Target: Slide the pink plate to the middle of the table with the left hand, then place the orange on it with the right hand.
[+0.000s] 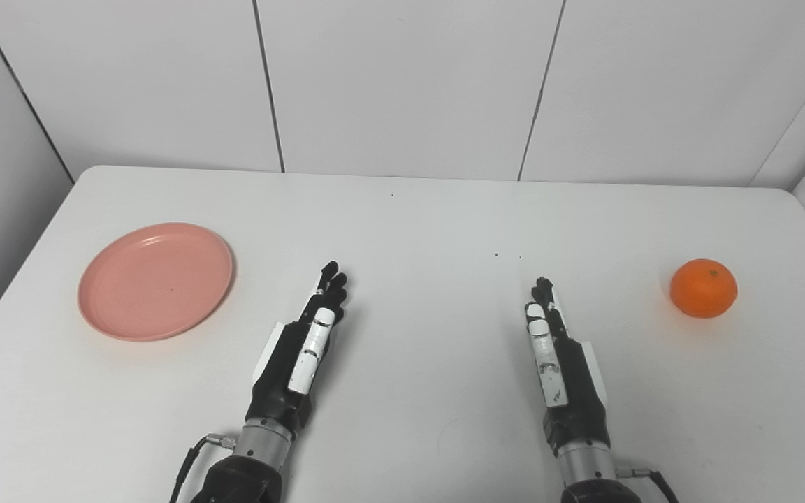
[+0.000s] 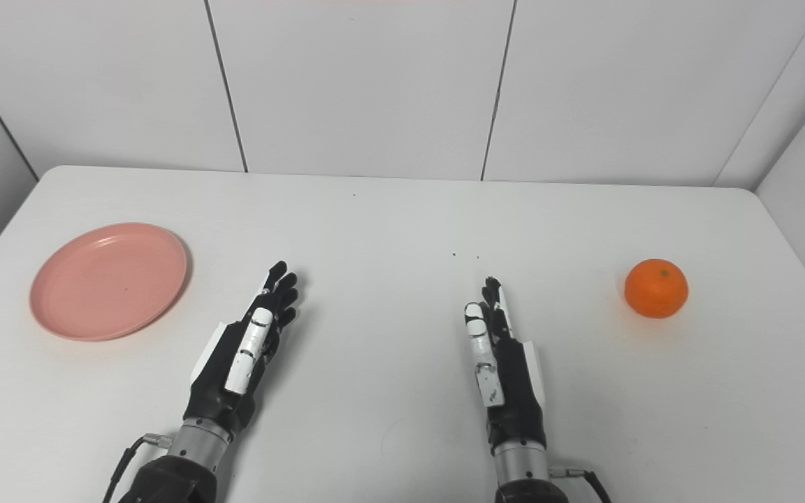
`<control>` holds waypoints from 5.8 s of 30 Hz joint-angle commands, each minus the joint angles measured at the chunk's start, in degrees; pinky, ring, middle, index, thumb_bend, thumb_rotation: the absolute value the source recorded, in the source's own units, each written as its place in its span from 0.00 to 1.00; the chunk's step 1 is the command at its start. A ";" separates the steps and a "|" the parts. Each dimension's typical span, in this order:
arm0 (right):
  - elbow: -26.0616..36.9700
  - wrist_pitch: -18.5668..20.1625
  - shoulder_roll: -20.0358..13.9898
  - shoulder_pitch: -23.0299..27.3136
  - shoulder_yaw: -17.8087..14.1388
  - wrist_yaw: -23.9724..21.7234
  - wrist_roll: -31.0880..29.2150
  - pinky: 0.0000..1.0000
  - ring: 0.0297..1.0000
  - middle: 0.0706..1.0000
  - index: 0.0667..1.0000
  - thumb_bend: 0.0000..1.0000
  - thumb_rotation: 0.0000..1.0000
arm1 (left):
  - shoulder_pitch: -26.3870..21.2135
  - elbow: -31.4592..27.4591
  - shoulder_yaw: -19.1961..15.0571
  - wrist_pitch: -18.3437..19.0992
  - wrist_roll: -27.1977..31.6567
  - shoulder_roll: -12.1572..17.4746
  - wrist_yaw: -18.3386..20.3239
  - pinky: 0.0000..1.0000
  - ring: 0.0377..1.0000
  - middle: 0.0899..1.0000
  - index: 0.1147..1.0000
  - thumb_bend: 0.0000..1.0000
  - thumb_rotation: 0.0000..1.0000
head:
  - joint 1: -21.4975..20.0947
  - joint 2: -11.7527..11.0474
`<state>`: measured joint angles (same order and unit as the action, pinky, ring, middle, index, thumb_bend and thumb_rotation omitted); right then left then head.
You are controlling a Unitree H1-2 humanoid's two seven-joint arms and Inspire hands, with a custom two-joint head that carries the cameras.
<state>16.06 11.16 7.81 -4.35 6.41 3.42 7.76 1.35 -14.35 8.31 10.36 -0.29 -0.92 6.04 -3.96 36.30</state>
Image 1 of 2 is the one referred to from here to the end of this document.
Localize orange fruit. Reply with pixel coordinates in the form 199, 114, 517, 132
669, 258, 739, 319

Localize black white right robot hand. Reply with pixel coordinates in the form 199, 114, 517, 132
524, 277, 611, 451

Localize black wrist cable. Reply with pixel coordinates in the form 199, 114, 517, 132
614, 465, 680, 503
168, 433, 237, 503

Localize pink round plate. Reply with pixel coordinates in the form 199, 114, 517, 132
78, 222, 235, 342

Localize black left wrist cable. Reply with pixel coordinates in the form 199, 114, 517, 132
168, 433, 237, 503

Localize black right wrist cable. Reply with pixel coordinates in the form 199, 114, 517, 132
614, 465, 680, 503

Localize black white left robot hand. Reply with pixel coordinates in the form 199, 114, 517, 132
246, 261, 348, 435

